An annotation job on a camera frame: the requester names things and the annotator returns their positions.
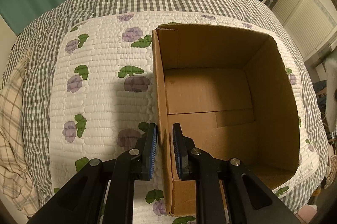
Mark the white floral quilted blanket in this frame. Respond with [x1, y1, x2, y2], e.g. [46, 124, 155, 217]
[49, 11, 327, 211]

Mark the white louvered wardrobe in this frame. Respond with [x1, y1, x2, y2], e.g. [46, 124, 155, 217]
[273, 0, 336, 60]

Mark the grey gingham bedspread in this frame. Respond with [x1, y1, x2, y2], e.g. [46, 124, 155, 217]
[3, 0, 327, 212]

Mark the beige plaid blanket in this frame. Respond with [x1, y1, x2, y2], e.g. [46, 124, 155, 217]
[1, 55, 39, 217]

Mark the brown cardboard box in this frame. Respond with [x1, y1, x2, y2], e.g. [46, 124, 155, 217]
[152, 24, 300, 217]

